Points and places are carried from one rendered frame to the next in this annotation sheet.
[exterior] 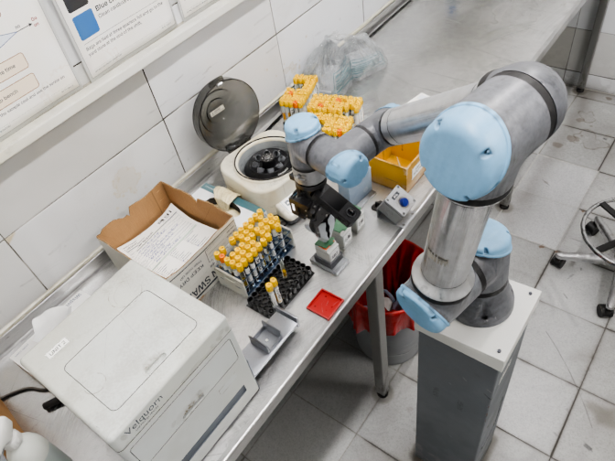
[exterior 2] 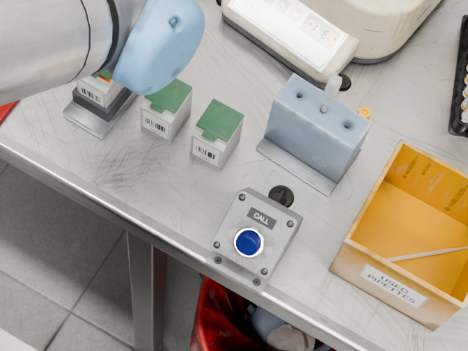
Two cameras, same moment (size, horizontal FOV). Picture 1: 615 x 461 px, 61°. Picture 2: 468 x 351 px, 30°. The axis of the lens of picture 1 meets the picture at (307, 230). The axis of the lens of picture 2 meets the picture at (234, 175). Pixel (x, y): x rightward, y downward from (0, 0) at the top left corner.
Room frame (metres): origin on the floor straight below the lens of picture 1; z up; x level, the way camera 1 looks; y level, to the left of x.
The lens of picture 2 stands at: (0.82, -0.54, 1.77)
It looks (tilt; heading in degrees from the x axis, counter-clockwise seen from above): 65 degrees down; 63
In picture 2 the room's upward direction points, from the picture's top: 12 degrees clockwise
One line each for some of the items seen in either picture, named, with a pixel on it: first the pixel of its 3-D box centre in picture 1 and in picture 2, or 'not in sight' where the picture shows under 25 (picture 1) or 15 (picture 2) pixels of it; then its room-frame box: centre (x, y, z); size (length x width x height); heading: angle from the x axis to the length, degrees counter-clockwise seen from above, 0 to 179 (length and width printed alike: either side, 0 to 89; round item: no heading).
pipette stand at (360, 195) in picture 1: (355, 187); (315, 131); (1.09, -0.16, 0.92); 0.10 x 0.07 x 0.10; 130
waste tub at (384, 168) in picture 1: (398, 162); (418, 237); (1.16, -0.30, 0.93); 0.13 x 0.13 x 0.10; 44
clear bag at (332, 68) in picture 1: (324, 67); not in sight; (1.70, -0.18, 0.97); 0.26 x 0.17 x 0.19; 149
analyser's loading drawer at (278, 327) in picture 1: (260, 346); not in sight; (0.64, 0.16, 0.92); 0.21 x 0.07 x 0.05; 135
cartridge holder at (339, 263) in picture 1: (329, 258); (104, 92); (0.88, -0.04, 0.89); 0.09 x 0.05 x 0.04; 43
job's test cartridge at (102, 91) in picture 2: (328, 251); (103, 80); (0.88, -0.04, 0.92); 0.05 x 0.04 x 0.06; 43
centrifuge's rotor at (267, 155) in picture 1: (269, 165); not in sight; (1.22, 0.07, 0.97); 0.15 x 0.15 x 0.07
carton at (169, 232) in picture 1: (172, 243); not in sight; (0.99, 0.36, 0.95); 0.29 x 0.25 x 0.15; 45
